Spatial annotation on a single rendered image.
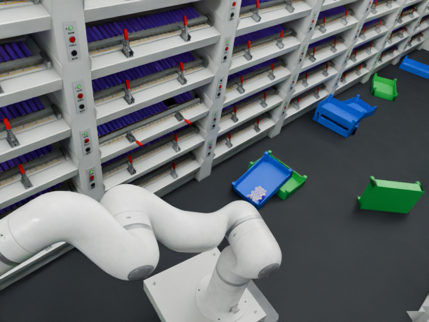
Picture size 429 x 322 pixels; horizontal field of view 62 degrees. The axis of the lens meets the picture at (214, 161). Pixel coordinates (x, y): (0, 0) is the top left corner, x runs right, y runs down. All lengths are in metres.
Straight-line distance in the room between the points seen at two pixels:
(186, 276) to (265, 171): 1.00
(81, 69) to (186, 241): 0.66
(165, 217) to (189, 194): 1.20
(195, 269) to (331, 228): 0.98
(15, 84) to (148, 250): 0.68
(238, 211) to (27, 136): 0.73
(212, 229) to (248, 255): 0.14
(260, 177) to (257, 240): 1.18
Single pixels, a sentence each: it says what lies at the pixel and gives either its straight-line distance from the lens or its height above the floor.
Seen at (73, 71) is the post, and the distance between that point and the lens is 1.22.
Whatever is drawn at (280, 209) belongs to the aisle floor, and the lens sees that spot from 2.08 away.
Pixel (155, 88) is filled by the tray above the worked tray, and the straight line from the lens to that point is 1.50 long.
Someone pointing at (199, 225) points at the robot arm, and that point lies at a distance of 0.86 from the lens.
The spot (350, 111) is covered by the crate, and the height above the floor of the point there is 0.10.
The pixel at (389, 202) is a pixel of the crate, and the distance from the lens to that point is 2.33.
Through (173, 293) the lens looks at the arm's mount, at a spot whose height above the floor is 0.33.
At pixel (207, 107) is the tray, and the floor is 0.53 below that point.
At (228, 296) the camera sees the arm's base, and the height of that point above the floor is 0.44.
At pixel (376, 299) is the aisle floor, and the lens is 1.98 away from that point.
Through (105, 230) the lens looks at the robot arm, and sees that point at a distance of 0.71.
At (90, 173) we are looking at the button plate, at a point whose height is 0.47.
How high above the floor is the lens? 1.52
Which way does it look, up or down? 42 degrees down
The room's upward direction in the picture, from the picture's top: 10 degrees clockwise
